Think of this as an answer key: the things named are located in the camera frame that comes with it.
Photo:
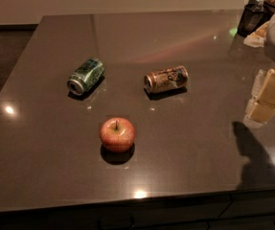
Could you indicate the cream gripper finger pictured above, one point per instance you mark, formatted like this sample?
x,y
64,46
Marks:
x,y
267,95
254,112

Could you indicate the green soda can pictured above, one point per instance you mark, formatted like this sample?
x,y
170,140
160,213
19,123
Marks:
x,y
86,76

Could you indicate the brown soda can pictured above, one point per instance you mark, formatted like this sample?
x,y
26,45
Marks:
x,y
166,79

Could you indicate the black basket container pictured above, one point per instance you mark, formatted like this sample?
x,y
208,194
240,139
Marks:
x,y
255,13

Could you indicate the red apple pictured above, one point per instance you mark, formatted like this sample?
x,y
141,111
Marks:
x,y
117,135

